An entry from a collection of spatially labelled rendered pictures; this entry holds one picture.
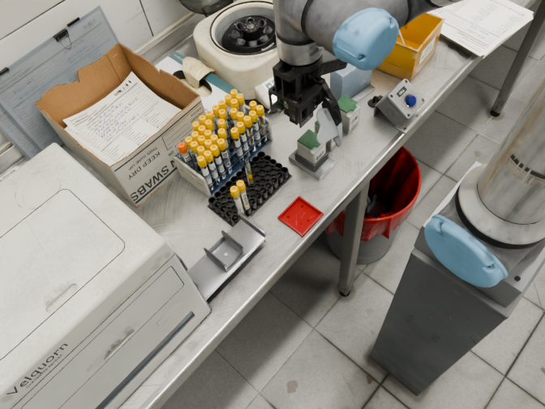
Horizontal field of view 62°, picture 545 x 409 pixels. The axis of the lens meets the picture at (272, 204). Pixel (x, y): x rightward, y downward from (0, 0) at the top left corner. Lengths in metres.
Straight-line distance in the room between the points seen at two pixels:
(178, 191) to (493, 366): 1.27
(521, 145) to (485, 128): 1.84
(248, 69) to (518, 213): 0.69
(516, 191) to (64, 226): 0.56
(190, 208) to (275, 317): 0.88
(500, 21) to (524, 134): 0.91
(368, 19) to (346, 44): 0.04
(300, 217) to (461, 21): 0.71
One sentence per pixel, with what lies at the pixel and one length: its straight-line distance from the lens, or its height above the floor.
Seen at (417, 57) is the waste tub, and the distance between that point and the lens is 1.14.
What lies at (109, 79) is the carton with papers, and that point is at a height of 0.96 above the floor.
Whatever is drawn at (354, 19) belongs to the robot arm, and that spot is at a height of 1.33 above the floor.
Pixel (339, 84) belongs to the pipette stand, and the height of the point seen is 0.95.
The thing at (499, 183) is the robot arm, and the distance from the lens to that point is 0.55.
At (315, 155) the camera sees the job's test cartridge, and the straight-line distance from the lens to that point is 0.95.
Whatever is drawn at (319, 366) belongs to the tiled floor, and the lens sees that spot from 1.72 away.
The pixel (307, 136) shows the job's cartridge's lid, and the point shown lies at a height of 0.96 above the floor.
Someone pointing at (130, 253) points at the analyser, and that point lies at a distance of 0.62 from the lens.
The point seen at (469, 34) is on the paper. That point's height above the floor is 0.89.
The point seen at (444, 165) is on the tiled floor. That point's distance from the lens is 2.16.
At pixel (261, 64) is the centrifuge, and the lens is 1.07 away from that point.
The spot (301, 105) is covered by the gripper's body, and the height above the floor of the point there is 1.13.
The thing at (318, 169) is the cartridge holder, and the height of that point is 0.89.
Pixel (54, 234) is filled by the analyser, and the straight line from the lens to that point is 0.68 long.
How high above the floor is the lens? 1.69
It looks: 58 degrees down
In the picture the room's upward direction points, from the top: 10 degrees counter-clockwise
